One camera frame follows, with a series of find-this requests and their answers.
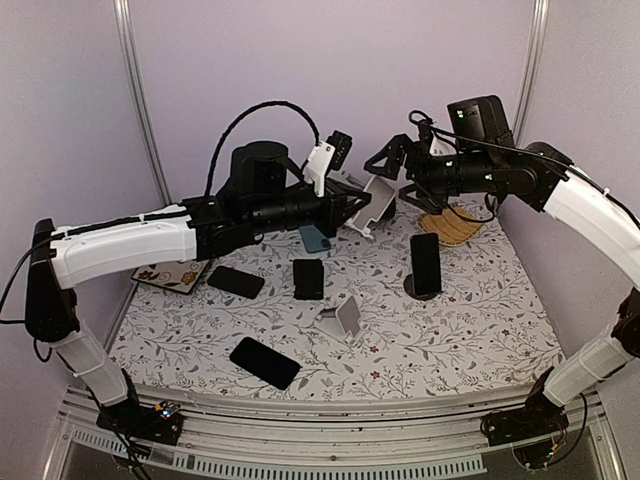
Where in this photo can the blue smartphone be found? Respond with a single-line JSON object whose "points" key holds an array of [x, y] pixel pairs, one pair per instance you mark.
{"points": [[426, 264]]}

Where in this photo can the black smartphone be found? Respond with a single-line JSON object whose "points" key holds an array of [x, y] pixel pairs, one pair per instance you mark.
{"points": [[265, 363], [236, 282]]}

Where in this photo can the perforated cable tray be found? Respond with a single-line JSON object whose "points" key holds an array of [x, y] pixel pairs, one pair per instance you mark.
{"points": [[330, 449]]}

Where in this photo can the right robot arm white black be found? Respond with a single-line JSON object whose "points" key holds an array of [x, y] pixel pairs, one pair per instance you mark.
{"points": [[486, 160]]}

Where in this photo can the round wooden base phone stand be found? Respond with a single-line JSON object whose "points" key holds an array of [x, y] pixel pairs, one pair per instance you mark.
{"points": [[409, 290]]}

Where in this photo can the white folding phone stand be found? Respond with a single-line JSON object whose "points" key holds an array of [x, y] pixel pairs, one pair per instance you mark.
{"points": [[382, 195]]}

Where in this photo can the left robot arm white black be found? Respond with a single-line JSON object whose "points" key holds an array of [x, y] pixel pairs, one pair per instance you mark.
{"points": [[265, 192]]}

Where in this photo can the teal smartphone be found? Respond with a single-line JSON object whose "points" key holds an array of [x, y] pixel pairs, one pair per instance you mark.
{"points": [[314, 241]]}

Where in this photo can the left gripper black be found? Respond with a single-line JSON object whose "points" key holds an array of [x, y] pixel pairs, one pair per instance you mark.
{"points": [[337, 212]]}

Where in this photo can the floral table mat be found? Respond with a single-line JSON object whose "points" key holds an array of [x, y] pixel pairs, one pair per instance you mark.
{"points": [[366, 339]]}

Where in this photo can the black smartphone front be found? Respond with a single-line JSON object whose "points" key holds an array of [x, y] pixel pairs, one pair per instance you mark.
{"points": [[265, 363]]}

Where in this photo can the woven bamboo tray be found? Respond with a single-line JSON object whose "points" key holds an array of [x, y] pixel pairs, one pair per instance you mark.
{"points": [[454, 228]]}

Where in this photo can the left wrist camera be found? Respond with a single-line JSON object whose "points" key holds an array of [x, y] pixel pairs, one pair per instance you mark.
{"points": [[328, 155]]}

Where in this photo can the black cylinder speaker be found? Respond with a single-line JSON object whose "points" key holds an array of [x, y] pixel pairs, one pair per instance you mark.
{"points": [[390, 211]]}

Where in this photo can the front aluminium rail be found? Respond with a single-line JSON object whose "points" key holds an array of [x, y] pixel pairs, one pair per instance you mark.
{"points": [[460, 413]]}

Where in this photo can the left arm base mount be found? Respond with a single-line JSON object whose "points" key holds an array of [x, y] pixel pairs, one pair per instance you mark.
{"points": [[161, 423]]}

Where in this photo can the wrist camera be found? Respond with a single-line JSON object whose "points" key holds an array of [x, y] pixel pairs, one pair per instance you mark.
{"points": [[439, 146], [328, 155]]}

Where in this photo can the grey white phone stand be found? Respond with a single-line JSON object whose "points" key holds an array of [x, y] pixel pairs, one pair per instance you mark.
{"points": [[343, 323]]}

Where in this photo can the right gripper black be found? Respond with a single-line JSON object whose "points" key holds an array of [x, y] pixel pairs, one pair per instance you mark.
{"points": [[398, 147]]}

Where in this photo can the aluminium corner post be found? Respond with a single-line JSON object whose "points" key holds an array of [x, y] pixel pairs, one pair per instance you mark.
{"points": [[124, 25], [536, 40]]}

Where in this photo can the left aluminium corner post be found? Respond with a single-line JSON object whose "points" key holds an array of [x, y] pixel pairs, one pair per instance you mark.
{"points": [[124, 25]]}

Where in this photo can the right aluminium corner post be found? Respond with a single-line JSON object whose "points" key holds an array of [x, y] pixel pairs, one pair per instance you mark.
{"points": [[536, 40]]}

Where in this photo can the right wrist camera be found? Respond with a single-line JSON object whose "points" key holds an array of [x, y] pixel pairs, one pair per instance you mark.
{"points": [[439, 146]]}

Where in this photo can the black folding phone stand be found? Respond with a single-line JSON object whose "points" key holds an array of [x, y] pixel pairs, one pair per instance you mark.
{"points": [[308, 276]]}

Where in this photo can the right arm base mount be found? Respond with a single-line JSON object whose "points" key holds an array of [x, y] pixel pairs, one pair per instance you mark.
{"points": [[537, 417]]}

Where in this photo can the floral square coaster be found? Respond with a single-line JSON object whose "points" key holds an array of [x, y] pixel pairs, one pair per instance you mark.
{"points": [[179, 277]]}

